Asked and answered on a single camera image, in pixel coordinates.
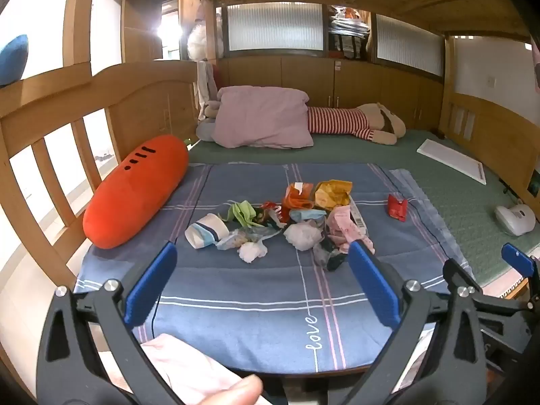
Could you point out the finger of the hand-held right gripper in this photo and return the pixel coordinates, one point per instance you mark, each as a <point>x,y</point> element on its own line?
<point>519,259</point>
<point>457,272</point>

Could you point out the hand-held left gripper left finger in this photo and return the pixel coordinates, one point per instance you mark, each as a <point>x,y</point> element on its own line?
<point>152,282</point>

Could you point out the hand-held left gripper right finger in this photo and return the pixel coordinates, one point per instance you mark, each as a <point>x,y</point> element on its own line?
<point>375,287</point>

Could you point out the red snack wrapper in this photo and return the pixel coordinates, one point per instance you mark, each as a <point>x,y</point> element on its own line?
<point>396,210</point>

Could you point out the person's left hand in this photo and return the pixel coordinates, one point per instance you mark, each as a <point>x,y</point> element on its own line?
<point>236,392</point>

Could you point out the white small appliance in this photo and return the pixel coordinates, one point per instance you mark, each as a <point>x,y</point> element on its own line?
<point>517,219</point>

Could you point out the dark crumpled wrapper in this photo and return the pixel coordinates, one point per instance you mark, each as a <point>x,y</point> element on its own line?
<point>331,259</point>

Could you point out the pink patterned wrapper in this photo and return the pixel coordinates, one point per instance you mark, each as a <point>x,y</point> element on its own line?
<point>341,223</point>

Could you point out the person's pink clothing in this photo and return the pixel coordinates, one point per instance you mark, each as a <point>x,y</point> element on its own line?
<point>181,363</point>

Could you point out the large crumpled white tissue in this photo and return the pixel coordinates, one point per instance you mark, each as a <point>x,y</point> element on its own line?
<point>301,236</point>

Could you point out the orange carrot plush pillow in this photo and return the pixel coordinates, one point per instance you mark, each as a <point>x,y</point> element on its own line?
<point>135,185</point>

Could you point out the clear plastic bag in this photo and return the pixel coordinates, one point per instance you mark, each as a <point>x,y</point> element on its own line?
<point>240,238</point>

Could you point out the blue face mask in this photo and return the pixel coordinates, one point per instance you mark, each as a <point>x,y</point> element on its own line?
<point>306,215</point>

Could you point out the blue plaid blanket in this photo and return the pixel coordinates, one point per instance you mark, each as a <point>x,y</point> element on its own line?
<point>253,303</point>

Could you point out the yellow snack wrapper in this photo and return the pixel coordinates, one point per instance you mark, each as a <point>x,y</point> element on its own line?
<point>333,192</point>

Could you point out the small crumpled white tissue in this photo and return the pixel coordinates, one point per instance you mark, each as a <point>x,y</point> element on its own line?
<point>252,252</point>

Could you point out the white flat board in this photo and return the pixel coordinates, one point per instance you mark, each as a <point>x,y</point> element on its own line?
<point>451,158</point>

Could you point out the light green wrapper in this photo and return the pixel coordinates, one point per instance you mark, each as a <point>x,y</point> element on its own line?
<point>244,213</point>

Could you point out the orange plastic bag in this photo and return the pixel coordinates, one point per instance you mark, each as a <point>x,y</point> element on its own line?
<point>295,196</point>

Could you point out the dark green snack wrapper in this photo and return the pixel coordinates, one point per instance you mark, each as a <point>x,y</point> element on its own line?
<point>270,213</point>

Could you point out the wooden bed end board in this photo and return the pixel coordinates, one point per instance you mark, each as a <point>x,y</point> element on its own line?
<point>485,109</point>

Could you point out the grey plush toy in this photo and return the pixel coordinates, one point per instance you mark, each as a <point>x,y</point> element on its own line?
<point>206,130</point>

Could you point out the striped plush doll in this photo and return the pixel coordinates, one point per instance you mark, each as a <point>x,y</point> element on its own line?
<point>337,120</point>

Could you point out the pink pillow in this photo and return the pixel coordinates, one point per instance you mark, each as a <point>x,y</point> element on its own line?
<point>261,114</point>

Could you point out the hanging light cloth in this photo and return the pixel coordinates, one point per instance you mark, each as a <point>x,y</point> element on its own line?
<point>204,84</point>

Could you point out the ribbed glass cabinet door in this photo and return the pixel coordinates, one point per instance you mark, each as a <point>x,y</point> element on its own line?
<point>409,44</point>
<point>274,27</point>

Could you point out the white fluffy plush toy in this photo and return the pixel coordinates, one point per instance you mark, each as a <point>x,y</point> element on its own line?
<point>197,40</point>

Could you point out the stack of papers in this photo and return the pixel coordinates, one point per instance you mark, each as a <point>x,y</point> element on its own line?
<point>346,25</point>

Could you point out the blue cushion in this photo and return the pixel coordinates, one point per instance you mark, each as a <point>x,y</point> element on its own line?
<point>12,59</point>

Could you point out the wooden bed side rail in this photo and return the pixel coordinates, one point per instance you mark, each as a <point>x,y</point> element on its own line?
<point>139,93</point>

